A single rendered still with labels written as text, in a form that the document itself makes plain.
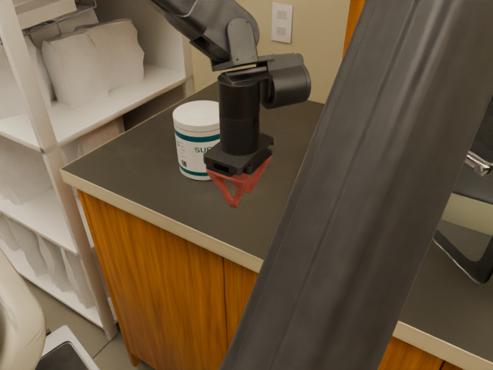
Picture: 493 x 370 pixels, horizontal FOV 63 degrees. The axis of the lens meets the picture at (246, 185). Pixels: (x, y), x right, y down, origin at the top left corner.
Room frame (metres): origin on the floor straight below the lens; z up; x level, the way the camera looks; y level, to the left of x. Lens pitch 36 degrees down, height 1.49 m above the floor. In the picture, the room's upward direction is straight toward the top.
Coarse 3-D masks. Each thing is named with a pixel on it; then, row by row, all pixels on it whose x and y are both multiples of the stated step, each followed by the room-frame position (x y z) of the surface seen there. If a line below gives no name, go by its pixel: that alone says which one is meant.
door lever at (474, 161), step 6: (468, 156) 0.46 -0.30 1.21; (474, 156) 0.46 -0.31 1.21; (480, 156) 0.46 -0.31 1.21; (468, 162) 0.46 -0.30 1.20; (474, 162) 0.45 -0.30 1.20; (480, 162) 0.44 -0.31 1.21; (486, 162) 0.44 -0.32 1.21; (492, 162) 0.45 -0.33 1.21; (474, 168) 0.44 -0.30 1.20; (480, 168) 0.44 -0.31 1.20; (486, 168) 0.43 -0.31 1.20; (492, 168) 0.44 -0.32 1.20; (486, 174) 0.43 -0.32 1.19
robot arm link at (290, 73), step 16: (240, 32) 0.51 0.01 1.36; (240, 48) 0.50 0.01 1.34; (256, 48) 0.51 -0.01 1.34; (224, 64) 0.51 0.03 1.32; (240, 64) 0.49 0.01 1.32; (256, 64) 0.56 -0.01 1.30; (272, 64) 0.53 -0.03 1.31; (288, 64) 0.54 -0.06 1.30; (288, 80) 0.52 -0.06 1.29; (304, 80) 0.53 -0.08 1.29; (272, 96) 0.51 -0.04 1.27; (288, 96) 0.51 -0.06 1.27; (304, 96) 0.53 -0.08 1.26
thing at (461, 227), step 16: (480, 128) 0.51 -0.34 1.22; (480, 144) 0.50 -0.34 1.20; (464, 176) 0.51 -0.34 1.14; (480, 176) 0.49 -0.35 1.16; (464, 192) 0.50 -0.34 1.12; (480, 192) 0.48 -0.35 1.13; (448, 208) 0.51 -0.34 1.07; (464, 208) 0.49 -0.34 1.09; (480, 208) 0.47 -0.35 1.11; (448, 224) 0.50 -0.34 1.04; (464, 224) 0.48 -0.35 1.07; (480, 224) 0.46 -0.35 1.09; (448, 240) 0.49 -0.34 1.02; (464, 240) 0.47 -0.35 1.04; (480, 240) 0.45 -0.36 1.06; (448, 256) 0.48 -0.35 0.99; (464, 256) 0.46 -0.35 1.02; (480, 256) 0.43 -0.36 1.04; (464, 272) 0.45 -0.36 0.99; (480, 272) 0.42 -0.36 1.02
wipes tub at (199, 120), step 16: (176, 112) 0.83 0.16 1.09; (192, 112) 0.83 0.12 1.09; (208, 112) 0.83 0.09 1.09; (176, 128) 0.80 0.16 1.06; (192, 128) 0.78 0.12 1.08; (208, 128) 0.78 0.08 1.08; (176, 144) 0.82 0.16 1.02; (192, 144) 0.78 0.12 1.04; (208, 144) 0.78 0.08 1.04; (192, 160) 0.78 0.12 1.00; (192, 176) 0.78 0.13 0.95; (208, 176) 0.78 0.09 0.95
